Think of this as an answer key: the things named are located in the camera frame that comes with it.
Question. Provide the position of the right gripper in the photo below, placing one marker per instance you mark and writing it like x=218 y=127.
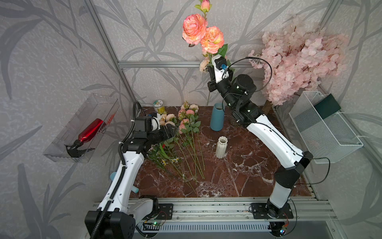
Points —
x=212 y=85

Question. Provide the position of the white ribbed vase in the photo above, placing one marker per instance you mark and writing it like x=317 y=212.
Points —
x=221 y=147

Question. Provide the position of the pink rose bunch with leaves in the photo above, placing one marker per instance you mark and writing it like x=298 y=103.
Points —
x=186 y=143

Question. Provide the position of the small tape roll jar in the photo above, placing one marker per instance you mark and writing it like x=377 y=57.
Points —
x=159 y=107

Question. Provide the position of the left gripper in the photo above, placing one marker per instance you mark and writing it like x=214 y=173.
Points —
x=167 y=133

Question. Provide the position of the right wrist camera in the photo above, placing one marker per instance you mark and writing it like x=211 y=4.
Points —
x=220 y=68

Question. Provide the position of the dark green card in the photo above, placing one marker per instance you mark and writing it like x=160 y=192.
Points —
x=327 y=107

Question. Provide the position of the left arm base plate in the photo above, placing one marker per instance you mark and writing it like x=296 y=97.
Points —
x=165 y=211

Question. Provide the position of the white wire mesh basket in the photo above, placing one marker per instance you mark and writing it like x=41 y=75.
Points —
x=331 y=138

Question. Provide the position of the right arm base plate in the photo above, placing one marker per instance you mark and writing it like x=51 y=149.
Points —
x=268 y=211

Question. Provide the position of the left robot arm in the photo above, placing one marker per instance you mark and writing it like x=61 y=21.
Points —
x=114 y=218

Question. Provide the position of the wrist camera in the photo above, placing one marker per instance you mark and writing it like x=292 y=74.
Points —
x=220 y=68
x=147 y=123

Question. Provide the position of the teal plastic scraper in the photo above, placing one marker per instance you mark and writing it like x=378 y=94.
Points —
x=133 y=189

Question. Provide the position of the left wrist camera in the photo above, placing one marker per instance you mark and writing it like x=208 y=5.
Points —
x=147 y=123

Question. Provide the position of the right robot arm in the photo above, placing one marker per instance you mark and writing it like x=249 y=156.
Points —
x=236 y=93

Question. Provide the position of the pink cherry blossom tree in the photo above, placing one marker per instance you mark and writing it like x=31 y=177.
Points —
x=296 y=58

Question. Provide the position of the cream peach rose stem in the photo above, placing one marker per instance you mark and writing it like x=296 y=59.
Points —
x=204 y=64

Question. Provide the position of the teal ceramic vase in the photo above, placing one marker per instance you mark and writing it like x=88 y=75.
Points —
x=217 y=117

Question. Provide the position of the pink peach rose stem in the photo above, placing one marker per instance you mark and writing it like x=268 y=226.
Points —
x=196 y=31

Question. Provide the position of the small white yellow flowers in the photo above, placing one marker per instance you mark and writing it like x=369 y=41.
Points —
x=169 y=161

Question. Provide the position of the aluminium front rail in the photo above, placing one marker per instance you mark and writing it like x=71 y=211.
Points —
x=236 y=209

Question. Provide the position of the clear plastic wall bin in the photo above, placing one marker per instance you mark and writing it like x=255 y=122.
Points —
x=95 y=106

